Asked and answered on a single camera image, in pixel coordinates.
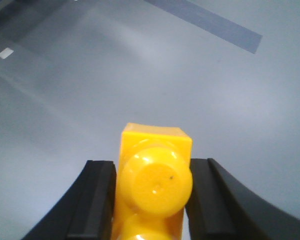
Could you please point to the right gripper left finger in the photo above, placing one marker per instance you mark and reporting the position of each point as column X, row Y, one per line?
column 85, row 211

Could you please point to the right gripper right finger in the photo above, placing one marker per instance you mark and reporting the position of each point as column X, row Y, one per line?
column 222, row 208

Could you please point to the yellow two-stud toy brick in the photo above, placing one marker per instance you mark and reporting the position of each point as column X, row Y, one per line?
column 154, row 183

